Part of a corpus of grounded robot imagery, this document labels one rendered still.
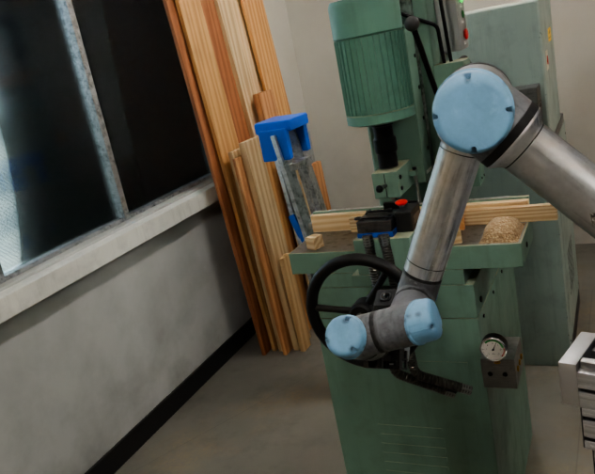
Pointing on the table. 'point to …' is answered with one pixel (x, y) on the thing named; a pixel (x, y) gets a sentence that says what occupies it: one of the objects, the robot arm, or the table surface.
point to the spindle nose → (385, 146)
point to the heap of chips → (502, 230)
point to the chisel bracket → (399, 178)
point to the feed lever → (420, 49)
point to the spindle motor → (371, 61)
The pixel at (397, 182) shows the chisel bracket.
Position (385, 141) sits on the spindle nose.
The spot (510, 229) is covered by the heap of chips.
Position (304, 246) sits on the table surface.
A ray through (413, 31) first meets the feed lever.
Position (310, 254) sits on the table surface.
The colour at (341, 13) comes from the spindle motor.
